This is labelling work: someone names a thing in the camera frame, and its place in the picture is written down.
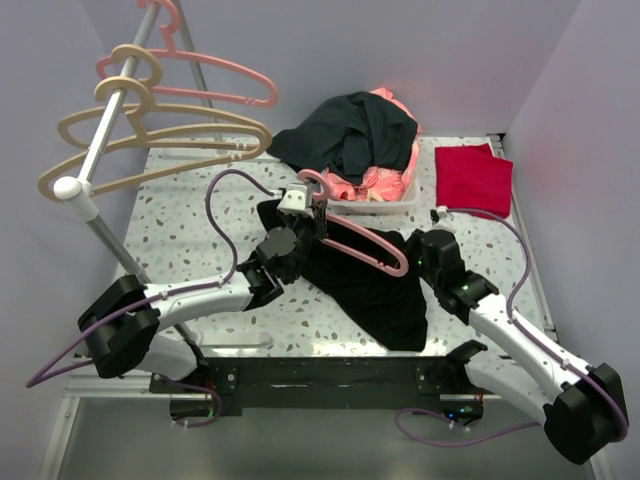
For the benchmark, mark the pink hanger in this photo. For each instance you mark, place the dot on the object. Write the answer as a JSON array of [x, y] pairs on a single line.
[[210, 65], [320, 197]]

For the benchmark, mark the red folded cloth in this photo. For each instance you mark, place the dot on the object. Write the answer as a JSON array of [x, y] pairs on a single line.
[[472, 177]]

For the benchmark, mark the pink garment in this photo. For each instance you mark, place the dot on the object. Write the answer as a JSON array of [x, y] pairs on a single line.
[[367, 145]]

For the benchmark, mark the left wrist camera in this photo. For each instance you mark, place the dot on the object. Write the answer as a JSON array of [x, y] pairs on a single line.
[[295, 199]]

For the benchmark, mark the white plastic basket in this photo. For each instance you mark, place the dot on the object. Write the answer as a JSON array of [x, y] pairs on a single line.
[[380, 202]]

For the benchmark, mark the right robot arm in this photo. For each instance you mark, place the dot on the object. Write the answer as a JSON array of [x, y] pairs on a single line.
[[580, 407]]

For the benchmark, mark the lower beige hanger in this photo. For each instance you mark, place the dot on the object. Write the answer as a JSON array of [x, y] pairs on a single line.
[[182, 136]]

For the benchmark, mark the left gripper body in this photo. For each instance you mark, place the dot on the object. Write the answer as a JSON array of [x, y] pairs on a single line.
[[306, 228]]

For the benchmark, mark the dark teal garment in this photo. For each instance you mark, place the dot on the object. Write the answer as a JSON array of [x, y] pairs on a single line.
[[347, 135]]

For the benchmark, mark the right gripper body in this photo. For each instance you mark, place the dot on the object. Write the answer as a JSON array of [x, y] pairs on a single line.
[[414, 257]]

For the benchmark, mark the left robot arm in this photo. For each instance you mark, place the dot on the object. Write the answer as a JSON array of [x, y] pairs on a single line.
[[122, 328]]

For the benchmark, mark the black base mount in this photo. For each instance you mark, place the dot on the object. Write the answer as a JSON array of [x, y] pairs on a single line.
[[355, 383]]

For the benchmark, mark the metal clothes rack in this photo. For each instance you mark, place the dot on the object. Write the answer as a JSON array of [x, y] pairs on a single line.
[[90, 130]]

